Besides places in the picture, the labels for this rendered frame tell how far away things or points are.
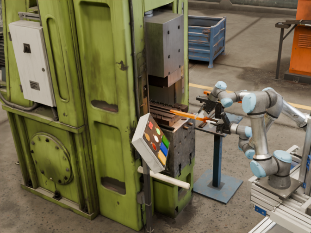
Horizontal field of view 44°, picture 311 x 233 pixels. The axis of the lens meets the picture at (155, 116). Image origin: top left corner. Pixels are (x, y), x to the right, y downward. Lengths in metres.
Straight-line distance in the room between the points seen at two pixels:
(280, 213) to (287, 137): 2.35
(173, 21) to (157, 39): 0.19
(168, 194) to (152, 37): 1.40
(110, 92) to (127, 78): 0.27
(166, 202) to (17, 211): 1.41
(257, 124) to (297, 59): 4.03
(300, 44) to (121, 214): 4.01
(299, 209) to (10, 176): 2.99
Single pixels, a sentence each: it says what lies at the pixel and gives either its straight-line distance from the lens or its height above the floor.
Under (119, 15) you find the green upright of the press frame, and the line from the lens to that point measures 2.61.
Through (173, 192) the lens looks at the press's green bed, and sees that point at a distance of 3.41.
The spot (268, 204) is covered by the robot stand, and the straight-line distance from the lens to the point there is 2.81.
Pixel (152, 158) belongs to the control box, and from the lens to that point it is 2.51.
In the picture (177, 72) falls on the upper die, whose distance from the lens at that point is 3.02.
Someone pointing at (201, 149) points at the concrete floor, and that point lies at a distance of 4.53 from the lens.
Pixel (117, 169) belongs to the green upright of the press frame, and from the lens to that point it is 3.29.
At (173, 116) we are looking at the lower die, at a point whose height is 0.99.
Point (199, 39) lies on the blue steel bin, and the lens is 6.82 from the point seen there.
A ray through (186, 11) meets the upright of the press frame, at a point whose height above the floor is 1.70.
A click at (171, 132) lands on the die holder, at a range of 3.06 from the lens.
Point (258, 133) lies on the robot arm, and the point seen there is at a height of 1.21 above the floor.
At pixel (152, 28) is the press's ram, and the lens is 2.79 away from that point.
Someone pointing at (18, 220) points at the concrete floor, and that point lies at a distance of 3.87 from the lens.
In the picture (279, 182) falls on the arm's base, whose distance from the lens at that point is 2.67.
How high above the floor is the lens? 2.45
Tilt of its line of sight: 28 degrees down
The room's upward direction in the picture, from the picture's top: 3 degrees counter-clockwise
